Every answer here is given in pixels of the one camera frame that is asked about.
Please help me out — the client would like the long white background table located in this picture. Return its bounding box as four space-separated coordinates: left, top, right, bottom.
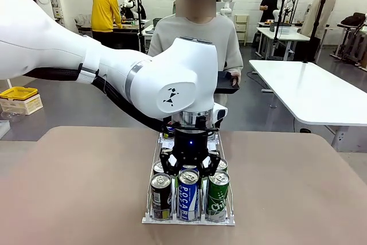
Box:
255 26 311 62

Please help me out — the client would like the person in beige coat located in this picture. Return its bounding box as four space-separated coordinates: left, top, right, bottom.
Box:
300 0 337 64

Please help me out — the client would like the black bag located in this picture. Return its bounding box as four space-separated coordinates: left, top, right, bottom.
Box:
340 11 367 27

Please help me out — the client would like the white wire can rack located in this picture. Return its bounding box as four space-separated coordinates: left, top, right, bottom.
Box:
141 128 236 226

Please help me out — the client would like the person in grey sweater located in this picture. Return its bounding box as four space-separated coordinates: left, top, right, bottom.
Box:
147 0 244 106

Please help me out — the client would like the black serving tray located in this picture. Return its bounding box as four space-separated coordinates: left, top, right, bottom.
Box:
214 69 241 95

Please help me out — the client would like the white height-adjustable desk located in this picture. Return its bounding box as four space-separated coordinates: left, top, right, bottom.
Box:
142 23 156 40

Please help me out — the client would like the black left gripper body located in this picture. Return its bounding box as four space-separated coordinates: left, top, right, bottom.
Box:
173 129 210 169

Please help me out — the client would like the large white table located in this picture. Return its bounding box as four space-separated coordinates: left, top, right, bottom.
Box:
248 59 367 153

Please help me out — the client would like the white drawer unit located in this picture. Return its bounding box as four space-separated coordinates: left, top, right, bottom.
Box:
235 14 250 47

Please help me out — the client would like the person in yellow hoodie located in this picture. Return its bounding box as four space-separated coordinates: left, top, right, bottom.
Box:
91 0 123 42

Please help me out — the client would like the person's left hand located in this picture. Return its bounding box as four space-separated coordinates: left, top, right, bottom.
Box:
229 69 243 87

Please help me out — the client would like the yellow plastic crate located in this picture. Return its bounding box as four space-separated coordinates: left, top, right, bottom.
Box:
0 86 39 102

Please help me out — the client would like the green Chilsung can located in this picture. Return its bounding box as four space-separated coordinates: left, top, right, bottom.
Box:
207 169 231 223
214 157 228 173

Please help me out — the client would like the black camera stand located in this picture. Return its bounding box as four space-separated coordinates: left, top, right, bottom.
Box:
303 0 330 64
273 0 301 60
134 0 146 51

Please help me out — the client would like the person in black shirt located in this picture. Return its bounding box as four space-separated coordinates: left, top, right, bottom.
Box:
259 0 281 24

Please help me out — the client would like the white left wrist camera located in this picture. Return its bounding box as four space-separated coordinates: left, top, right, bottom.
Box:
213 102 229 123

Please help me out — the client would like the black Pepsi can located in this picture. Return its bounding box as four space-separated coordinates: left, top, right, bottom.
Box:
163 120 177 139
150 173 173 221
153 160 166 176

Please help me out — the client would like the black left arm cable sleeve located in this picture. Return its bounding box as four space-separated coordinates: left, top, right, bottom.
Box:
24 67 180 134

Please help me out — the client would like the dark background workbench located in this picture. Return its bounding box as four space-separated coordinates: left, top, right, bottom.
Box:
75 18 151 51

